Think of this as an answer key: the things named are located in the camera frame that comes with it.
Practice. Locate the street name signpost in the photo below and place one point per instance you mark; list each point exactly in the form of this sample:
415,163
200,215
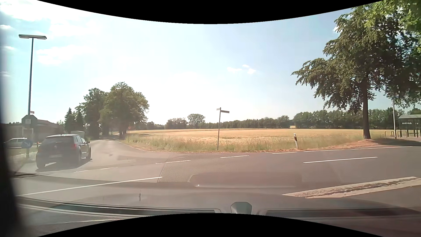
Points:
219,128

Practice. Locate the dry yellow grain field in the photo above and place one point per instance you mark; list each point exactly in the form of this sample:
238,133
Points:
250,136

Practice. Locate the grey asphalt road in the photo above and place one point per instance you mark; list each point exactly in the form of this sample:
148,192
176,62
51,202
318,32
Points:
230,168

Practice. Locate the distant tree line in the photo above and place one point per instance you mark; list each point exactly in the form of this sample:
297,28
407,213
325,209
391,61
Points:
296,120

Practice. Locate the car's own bonnet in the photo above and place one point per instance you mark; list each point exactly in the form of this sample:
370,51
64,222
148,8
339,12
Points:
164,204

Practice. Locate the group of tall trees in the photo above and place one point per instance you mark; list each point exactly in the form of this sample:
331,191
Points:
108,110

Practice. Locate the road markings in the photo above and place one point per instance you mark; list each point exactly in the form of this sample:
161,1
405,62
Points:
342,160

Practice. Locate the dark hatchback car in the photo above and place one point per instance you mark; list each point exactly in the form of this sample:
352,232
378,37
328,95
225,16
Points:
62,149

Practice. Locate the reddish dirt verge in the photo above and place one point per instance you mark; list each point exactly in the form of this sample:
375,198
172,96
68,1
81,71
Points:
371,143

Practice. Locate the large leafy tree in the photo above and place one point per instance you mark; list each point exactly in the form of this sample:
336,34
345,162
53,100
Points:
365,59

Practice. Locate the brick building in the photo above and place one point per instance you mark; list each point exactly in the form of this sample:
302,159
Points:
44,128

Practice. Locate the road sign seen from behind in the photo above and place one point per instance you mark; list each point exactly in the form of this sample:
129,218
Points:
29,122

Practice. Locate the metal railing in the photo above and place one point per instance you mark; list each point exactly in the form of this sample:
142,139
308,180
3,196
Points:
393,133

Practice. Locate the grey pole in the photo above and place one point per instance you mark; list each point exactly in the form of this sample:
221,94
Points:
394,118

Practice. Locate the blue round arrow sign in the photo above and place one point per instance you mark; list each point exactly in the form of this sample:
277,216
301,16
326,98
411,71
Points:
27,144

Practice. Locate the grass traffic island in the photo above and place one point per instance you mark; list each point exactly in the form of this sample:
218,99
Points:
20,152

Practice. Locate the white parked car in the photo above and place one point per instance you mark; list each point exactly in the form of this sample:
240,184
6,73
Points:
15,142

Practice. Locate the bus shelter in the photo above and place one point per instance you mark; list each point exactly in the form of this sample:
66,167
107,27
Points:
409,125

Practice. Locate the white marker post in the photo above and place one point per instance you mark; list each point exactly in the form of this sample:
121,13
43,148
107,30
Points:
295,141

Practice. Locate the tall lamp post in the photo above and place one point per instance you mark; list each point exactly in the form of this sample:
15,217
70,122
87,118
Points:
30,82

